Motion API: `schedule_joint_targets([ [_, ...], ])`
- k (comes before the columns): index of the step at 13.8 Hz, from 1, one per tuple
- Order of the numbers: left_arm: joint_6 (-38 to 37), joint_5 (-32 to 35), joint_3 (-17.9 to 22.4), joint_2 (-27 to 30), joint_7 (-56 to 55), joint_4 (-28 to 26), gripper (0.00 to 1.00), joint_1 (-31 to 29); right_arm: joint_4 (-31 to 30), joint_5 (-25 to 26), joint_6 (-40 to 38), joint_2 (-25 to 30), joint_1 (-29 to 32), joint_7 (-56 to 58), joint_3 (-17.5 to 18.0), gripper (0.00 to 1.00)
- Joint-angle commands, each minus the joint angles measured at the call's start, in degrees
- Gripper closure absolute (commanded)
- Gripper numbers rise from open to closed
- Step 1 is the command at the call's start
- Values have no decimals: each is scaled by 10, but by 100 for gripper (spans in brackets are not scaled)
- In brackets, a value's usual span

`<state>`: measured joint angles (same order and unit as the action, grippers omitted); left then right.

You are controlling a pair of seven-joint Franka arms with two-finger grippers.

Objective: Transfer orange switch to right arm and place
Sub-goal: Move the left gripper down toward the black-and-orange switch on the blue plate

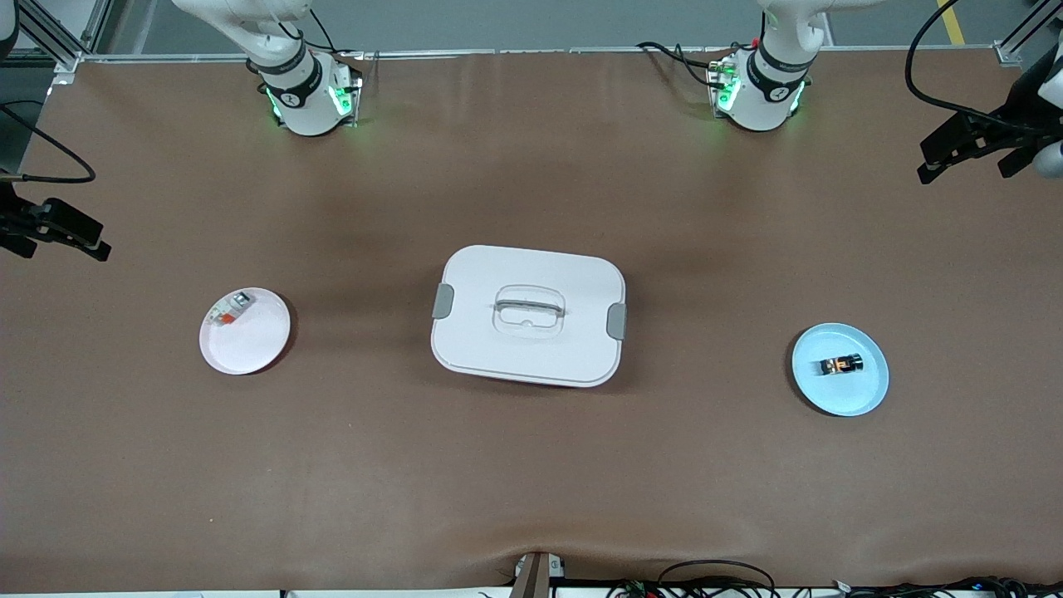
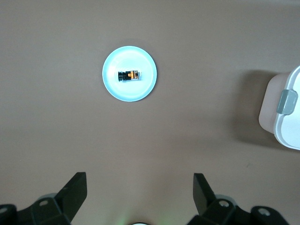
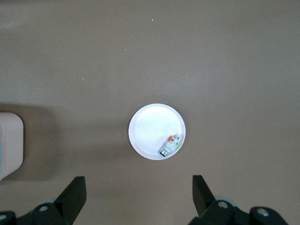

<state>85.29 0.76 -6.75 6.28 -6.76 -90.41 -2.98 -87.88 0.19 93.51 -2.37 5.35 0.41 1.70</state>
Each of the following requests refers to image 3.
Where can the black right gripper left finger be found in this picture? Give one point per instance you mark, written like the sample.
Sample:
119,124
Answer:
68,204

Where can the small white red packet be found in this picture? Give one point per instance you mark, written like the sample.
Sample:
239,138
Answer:
170,145

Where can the white lidded storage box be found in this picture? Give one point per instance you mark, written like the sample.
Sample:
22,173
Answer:
10,143

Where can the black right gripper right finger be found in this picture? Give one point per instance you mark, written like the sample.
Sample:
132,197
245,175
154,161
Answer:
206,206

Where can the pale pink round plate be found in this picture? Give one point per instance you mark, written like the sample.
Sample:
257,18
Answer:
150,129

